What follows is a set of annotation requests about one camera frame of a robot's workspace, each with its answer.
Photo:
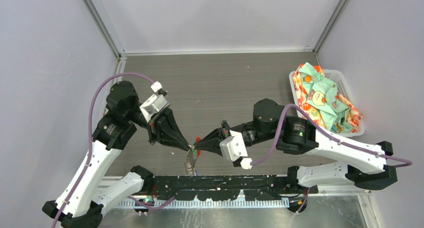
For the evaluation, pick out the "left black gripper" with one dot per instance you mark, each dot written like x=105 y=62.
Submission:
x=164 y=128

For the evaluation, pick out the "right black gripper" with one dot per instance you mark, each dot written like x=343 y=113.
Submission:
x=212 y=142

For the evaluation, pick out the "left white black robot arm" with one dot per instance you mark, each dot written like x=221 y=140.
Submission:
x=107 y=141

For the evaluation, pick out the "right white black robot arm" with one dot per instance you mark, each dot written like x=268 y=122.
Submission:
x=362 y=165

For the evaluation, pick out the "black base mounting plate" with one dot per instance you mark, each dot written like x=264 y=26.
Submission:
x=221 y=187

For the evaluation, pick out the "colourful patterned cloth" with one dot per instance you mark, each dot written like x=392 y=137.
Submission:
x=320 y=98

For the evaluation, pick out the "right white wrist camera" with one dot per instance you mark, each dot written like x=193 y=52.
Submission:
x=233 y=149

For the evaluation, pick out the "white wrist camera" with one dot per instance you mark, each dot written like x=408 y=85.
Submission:
x=233 y=149
x=153 y=105

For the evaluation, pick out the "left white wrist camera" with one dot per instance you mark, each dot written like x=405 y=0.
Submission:
x=153 y=105

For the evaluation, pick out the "aluminium frame rail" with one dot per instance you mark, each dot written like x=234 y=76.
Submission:
x=88 y=198

